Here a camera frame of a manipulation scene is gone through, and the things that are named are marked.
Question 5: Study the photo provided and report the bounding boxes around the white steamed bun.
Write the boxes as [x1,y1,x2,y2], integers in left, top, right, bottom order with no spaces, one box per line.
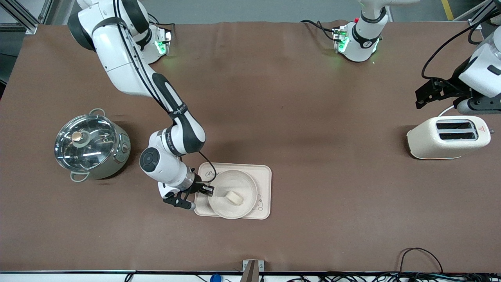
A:
[225,191,244,206]

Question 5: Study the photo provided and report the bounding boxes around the beige round bowl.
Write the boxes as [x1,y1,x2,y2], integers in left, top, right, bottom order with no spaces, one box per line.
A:
[207,170,258,219]

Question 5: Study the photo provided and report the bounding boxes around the cream two-slot toaster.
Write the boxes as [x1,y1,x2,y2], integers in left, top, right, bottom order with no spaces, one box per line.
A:
[406,116,492,160]

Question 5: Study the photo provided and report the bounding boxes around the cream rabbit print tray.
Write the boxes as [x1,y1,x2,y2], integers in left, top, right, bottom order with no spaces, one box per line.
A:
[194,162,272,220]

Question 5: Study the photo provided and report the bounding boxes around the steel pot with glass lid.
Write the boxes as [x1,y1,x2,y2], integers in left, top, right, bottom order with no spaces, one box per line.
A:
[54,108,131,183]

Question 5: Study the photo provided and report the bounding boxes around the glass pot lid with knob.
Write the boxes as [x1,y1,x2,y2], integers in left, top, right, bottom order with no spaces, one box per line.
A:
[54,114,119,172]

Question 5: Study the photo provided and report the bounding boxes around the brown table cover mat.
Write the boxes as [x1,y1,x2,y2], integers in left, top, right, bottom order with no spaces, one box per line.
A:
[0,20,501,273]

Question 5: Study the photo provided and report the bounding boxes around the aluminium frame profile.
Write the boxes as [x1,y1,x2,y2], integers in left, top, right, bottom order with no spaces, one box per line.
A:
[0,0,53,34]
[454,0,501,30]

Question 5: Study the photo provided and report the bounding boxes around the metal table edge bracket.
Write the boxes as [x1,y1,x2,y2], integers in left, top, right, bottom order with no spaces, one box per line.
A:
[242,260,265,282]

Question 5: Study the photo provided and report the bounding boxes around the black left arm base cable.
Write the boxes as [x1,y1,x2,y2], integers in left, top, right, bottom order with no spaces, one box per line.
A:
[300,19,338,42]

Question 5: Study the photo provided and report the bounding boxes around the black arm base cable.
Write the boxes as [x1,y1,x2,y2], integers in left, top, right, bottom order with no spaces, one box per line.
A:
[148,13,175,32]
[300,19,338,42]

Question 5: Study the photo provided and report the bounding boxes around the black looped cable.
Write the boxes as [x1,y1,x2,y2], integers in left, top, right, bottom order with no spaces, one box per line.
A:
[399,247,445,275]

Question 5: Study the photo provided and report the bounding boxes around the black right arm base cable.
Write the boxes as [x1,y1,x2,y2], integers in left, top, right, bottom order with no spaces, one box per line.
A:
[148,13,175,32]

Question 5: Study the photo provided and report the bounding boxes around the black cable bundle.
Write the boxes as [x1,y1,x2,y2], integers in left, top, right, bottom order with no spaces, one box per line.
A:
[286,272,501,282]

